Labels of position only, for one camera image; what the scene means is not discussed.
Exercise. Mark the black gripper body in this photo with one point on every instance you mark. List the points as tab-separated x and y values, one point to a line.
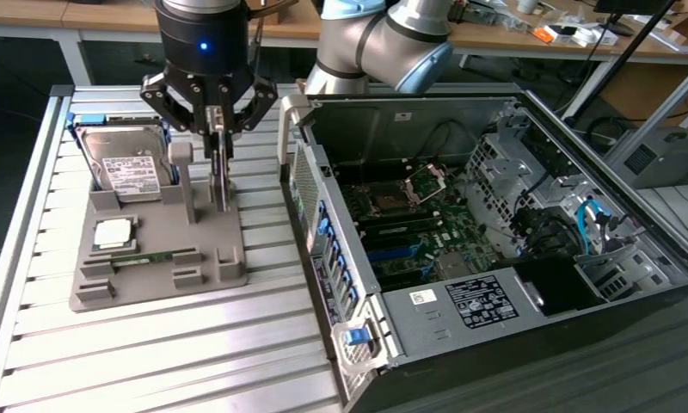
207	43

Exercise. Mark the graphics card with metal bracket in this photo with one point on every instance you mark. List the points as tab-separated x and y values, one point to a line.
223	185

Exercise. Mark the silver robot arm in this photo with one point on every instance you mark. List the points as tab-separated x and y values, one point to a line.
379	38

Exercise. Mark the blue disk caddy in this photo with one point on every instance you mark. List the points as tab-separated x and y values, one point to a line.
85	119

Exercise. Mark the silver hard disk drive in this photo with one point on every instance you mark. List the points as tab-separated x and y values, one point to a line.
122	159

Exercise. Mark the wooden desk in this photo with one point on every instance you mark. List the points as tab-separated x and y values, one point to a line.
493	38
34	17

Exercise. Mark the grey plastic parts rack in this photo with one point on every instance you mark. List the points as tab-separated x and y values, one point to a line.
160	232

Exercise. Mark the CPU socket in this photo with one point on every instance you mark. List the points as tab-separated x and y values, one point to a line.
387	200

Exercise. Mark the silver CPU chip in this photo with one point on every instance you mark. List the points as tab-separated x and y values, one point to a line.
113	234

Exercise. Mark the metal socket cover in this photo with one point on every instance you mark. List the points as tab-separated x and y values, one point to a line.
427	183

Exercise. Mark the green RAM stick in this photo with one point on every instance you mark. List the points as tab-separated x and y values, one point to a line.
142	259

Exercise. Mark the open black PC case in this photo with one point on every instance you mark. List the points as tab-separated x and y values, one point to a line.
476	112

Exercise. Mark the RAM stick with white label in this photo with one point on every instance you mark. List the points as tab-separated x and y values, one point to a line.
401	230

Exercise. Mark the blue expansion slot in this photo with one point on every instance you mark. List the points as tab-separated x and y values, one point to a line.
392	254

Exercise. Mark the grey metal device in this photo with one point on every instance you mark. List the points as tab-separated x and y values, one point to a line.
481	15

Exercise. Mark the grey metal disk bay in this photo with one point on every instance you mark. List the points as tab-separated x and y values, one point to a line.
496	168

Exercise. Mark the green motherboard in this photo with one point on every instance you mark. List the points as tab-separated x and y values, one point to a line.
464	219

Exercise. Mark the silver chipset heatsink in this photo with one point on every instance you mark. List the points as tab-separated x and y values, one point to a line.
456	264

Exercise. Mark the white cup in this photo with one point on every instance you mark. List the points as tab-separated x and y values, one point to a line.
528	5

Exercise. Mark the small orange box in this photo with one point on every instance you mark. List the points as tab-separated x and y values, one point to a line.
544	34

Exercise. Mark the blue case latch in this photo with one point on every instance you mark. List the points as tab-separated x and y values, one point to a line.
355	336

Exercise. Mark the grey power supply unit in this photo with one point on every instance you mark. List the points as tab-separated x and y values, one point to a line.
424	327

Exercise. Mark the small white box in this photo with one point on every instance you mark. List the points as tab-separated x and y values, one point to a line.
599	38

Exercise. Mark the black monitor with stand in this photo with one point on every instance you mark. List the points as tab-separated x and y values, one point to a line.
619	26

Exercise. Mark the black slanted pole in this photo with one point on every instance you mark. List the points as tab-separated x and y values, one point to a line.
638	43

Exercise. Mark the grey computer tower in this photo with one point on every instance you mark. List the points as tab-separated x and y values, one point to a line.
666	163

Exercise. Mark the grey metal drive tray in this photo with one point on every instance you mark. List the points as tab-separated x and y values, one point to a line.
619	275

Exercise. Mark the aluminium profile frame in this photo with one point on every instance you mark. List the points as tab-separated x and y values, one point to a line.
678	95

